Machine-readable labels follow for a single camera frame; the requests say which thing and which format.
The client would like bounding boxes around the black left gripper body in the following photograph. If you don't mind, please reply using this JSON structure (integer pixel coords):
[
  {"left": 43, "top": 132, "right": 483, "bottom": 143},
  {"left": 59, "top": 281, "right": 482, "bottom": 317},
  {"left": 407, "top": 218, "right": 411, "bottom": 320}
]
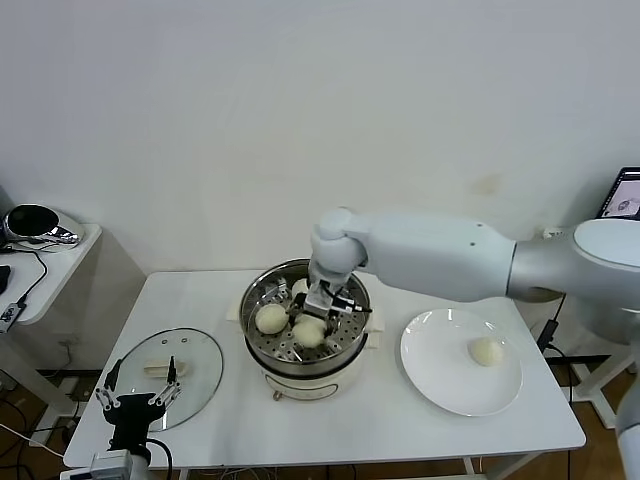
[{"left": 106, "top": 392, "right": 167, "bottom": 451}]

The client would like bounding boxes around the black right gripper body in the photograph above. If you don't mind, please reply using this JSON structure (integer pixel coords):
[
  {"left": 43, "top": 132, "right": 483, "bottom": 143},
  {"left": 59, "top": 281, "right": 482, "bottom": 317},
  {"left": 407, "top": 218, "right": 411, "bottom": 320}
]
[{"left": 328, "top": 294, "right": 363, "bottom": 318}]

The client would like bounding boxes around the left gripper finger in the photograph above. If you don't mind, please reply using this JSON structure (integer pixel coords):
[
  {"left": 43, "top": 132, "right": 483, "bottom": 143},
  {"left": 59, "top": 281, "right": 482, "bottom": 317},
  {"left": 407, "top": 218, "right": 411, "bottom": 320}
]
[
  {"left": 95, "top": 358, "right": 124, "bottom": 412},
  {"left": 148, "top": 355, "right": 183, "bottom": 409}
]

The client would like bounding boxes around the round glass pot lid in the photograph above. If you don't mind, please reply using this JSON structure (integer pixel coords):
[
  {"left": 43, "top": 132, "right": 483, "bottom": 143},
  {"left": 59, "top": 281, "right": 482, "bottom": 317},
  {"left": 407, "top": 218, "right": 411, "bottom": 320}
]
[{"left": 107, "top": 327, "right": 226, "bottom": 435}]

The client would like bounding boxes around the stainless steel steamer basket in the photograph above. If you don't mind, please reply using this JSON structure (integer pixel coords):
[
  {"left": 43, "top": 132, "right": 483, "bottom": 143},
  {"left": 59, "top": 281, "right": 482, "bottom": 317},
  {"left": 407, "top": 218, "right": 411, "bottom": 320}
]
[{"left": 239, "top": 258, "right": 373, "bottom": 377}]

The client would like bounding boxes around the cream electric cooking pot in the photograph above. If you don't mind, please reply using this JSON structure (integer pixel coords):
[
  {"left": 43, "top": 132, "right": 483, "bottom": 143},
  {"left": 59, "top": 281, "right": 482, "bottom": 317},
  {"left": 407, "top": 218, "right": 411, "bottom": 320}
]
[{"left": 225, "top": 299, "right": 388, "bottom": 405}]

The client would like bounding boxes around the white side table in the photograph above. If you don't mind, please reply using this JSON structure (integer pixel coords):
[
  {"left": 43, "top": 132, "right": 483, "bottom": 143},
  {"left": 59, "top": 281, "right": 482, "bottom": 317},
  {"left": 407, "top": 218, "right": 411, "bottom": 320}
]
[
  {"left": 0, "top": 223, "right": 105, "bottom": 447},
  {"left": 542, "top": 227, "right": 640, "bottom": 431}
]

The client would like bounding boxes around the white round plate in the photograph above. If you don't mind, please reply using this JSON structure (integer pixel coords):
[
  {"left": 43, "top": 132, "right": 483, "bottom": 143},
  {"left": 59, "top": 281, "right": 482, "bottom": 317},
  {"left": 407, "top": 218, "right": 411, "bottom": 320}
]
[{"left": 399, "top": 309, "right": 525, "bottom": 419}]

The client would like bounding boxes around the small grey usb adapter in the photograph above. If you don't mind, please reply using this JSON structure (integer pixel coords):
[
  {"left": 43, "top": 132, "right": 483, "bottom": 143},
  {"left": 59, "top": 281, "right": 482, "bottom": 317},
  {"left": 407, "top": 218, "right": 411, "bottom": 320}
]
[{"left": 0, "top": 301, "right": 29, "bottom": 334}]

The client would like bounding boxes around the dark grey open laptop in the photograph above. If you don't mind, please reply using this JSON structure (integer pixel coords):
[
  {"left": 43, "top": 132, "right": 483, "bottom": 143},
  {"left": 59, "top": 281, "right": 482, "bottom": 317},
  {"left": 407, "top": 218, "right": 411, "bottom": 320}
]
[{"left": 597, "top": 167, "right": 640, "bottom": 221}]

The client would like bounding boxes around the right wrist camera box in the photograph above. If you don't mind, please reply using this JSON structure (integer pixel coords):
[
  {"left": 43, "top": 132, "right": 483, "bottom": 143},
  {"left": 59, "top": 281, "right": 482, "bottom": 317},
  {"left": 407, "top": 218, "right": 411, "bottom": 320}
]
[{"left": 305, "top": 284, "right": 335, "bottom": 315}]

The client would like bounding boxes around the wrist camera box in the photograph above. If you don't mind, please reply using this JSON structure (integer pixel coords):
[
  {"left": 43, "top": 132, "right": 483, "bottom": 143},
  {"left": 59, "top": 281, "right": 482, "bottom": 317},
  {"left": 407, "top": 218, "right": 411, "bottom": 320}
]
[
  {"left": 89, "top": 449, "right": 135, "bottom": 480},
  {"left": 305, "top": 284, "right": 335, "bottom": 315}
]

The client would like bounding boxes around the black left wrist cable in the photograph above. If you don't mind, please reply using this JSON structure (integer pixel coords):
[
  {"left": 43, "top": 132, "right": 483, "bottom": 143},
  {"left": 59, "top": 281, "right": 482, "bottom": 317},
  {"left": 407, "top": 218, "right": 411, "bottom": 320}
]
[{"left": 147, "top": 438, "right": 174, "bottom": 476}]

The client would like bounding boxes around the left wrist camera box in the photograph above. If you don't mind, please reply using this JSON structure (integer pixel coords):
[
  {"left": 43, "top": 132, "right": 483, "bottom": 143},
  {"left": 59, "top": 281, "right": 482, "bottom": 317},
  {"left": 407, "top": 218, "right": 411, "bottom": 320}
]
[{"left": 89, "top": 449, "right": 135, "bottom": 480}]

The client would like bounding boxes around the thin white floor cable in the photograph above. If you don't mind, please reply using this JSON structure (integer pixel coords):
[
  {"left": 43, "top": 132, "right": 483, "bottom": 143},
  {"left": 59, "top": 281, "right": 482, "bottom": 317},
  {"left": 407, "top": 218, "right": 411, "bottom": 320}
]
[{"left": 0, "top": 422, "right": 67, "bottom": 459}]

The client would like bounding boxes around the thin black desk cable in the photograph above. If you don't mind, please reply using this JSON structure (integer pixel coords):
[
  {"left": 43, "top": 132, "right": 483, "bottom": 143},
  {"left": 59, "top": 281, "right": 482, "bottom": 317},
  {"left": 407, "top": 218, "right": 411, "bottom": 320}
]
[{"left": 0, "top": 247, "right": 50, "bottom": 306}]

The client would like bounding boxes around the black laptop power cable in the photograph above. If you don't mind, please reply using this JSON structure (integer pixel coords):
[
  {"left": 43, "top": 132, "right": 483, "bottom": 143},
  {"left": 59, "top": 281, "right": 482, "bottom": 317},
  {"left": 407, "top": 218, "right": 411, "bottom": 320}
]
[{"left": 537, "top": 299, "right": 569, "bottom": 361}]

